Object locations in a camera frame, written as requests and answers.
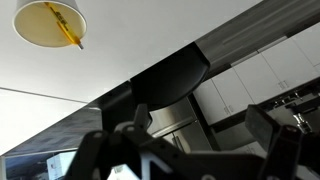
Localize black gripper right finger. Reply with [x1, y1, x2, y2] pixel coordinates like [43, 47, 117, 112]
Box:
[245, 105, 280, 160]

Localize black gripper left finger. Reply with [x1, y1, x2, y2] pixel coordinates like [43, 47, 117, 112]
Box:
[134, 104, 152, 130]

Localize yellow pen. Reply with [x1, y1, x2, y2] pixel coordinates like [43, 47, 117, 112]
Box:
[45, 2, 84, 50]

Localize white paper cup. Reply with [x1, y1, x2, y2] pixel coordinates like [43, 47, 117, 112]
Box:
[13, 0, 87, 48]

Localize stainless steel refrigerator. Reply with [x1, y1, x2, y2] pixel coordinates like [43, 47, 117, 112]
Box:
[147, 98, 212, 153]

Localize black chair behind table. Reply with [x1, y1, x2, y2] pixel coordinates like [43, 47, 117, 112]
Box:
[131, 43, 210, 111]

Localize white kitchen cabinets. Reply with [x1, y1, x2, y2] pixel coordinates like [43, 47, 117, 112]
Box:
[194, 37, 319, 125]

